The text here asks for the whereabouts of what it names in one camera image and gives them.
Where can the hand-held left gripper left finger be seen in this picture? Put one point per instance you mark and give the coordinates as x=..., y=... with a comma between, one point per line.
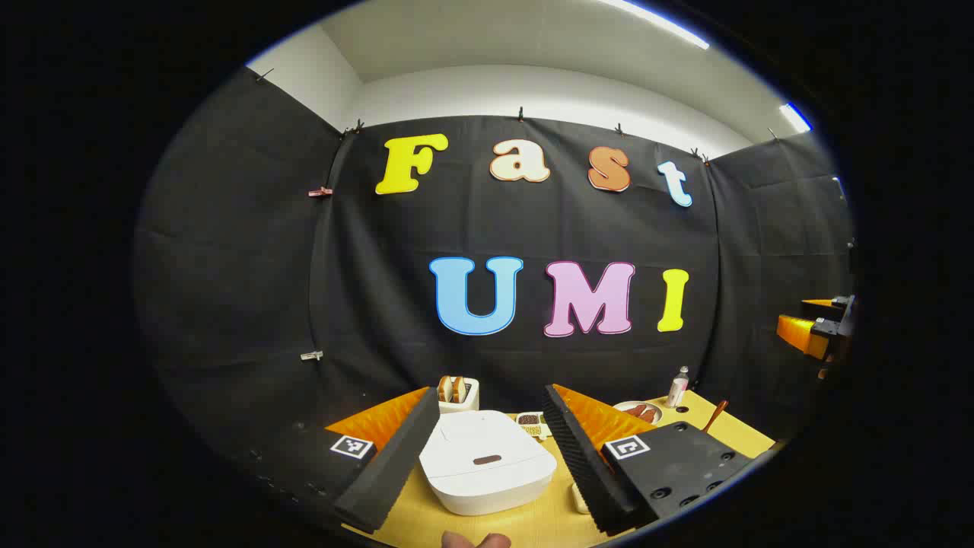
x=396, y=464

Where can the white sectioned condiment dish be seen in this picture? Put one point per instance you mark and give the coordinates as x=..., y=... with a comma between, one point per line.
x=530, y=422

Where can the white toaster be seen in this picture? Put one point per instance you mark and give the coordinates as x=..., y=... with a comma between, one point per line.
x=469, y=399

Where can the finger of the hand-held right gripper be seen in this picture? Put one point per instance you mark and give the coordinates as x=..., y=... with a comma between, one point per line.
x=799, y=335
x=822, y=304

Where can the brown wooden spoon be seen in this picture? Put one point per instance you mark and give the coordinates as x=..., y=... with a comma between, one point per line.
x=715, y=416

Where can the white round plate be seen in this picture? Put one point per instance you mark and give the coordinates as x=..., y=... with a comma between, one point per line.
x=628, y=406

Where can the clear bottle with pink label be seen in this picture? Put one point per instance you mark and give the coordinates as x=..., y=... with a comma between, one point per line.
x=677, y=390

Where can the white rice cooker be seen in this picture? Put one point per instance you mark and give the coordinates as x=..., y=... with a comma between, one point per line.
x=487, y=464

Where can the pink clothes peg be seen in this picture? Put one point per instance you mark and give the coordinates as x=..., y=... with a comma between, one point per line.
x=321, y=192

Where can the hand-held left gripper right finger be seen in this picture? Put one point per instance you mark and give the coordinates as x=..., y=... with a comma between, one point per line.
x=582, y=464

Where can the toasted bread slice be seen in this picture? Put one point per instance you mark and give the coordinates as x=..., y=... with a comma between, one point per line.
x=459, y=389
x=445, y=389

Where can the ceiling light strip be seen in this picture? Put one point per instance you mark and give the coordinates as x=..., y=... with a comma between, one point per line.
x=795, y=118

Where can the black backdrop cloth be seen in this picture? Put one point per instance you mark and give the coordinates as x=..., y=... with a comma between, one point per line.
x=251, y=266

